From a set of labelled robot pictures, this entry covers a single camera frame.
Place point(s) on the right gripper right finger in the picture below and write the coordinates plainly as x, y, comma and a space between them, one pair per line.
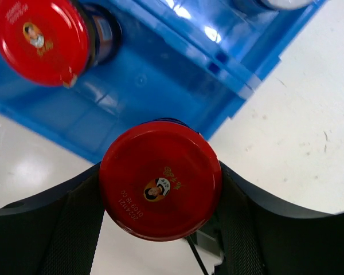
260, 233

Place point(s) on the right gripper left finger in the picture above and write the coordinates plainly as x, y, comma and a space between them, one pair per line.
55, 231

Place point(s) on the red-lid sauce jar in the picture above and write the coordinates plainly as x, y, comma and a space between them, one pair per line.
53, 43
160, 181

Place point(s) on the white-lid spice jar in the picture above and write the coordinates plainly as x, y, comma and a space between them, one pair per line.
260, 6

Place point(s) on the near blue storage bin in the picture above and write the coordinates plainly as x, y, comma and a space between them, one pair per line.
155, 74

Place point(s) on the blue storage bin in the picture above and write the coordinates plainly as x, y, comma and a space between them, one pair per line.
155, 74
247, 46

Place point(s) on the middle blue storage bin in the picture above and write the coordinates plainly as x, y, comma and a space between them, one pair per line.
247, 46

